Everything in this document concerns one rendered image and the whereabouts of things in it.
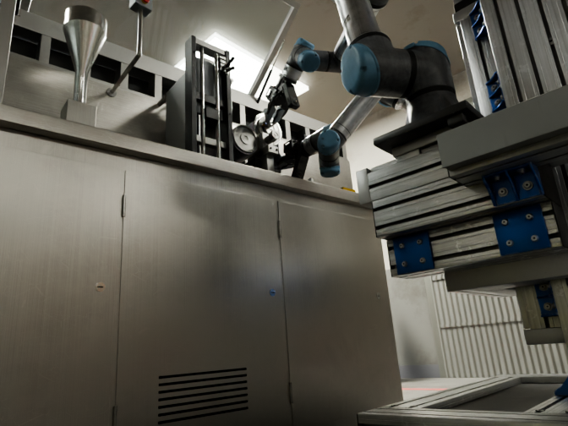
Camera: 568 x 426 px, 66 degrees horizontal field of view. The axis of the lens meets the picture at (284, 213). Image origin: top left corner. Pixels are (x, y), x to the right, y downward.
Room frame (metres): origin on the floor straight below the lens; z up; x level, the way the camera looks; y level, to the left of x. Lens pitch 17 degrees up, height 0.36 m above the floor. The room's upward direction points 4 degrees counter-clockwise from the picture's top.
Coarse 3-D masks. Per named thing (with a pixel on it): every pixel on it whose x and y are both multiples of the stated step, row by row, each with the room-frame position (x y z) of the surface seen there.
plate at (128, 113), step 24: (24, 72) 1.34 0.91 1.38; (48, 72) 1.39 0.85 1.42; (24, 96) 1.35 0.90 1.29; (48, 96) 1.40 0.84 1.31; (72, 96) 1.45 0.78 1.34; (96, 96) 1.51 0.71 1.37; (120, 96) 1.57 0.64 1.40; (144, 96) 1.64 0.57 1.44; (96, 120) 1.51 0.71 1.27; (120, 120) 1.57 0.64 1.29; (144, 120) 1.64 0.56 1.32; (312, 168) 2.27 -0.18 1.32
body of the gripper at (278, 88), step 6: (282, 78) 1.48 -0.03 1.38; (276, 84) 1.54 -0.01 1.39; (282, 84) 1.51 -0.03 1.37; (294, 84) 1.50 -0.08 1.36; (270, 90) 1.54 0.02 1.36; (276, 90) 1.52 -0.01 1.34; (282, 90) 1.52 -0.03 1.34; (270, 96) 1.55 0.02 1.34; (276, 96) 1.52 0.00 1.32; (282, 96) 1.53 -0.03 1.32; (276, 102) 1.54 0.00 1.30; (282, 102) 1.55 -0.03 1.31; (282, 108) 1.57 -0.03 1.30
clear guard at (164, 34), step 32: (32, 0) 1.33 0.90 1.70; (64, 0) 1.37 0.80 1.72; (96, 0) 1.41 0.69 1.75; (128, 0) 1.45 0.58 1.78; (160, 0) 1.49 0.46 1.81; (192, 0) 1.54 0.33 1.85; (224, 0) 1.59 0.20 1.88; (256, 0) 1.64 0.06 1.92; (128, 32) 1.55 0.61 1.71; (160, 32) 1.60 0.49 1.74; (192, 32) 1.66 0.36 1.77; (224, 32) 1.71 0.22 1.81; (256, 32) 1.77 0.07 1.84; (256, 64) 1.91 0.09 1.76
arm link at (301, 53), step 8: (304, 48) 1.37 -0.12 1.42; (296, 56) 1.39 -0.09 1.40; (304, 56) 1.33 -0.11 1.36; (312, 56) 1.33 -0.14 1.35; (320, 56) 1.36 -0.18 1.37; (328, 56) 1.37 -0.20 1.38; (304, 64) 1.35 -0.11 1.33; (312, 64) 1.35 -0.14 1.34; (320, 64) 1.38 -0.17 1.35; (312, 72) 1.38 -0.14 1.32
